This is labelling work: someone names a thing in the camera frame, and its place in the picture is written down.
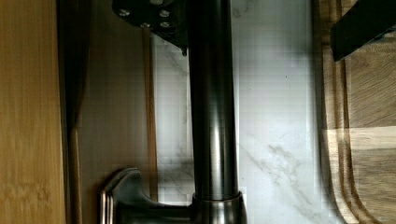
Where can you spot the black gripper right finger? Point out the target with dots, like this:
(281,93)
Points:
(366,21)

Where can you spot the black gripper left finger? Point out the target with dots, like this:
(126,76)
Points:
(164,18)

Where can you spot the dark metal drawer handle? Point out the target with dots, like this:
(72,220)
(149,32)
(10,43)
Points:
(217,199)

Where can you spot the wooden drawer box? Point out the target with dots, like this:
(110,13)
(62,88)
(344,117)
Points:
(74,93)

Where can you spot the wooden cutting board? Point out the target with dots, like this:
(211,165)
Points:
(356,120)

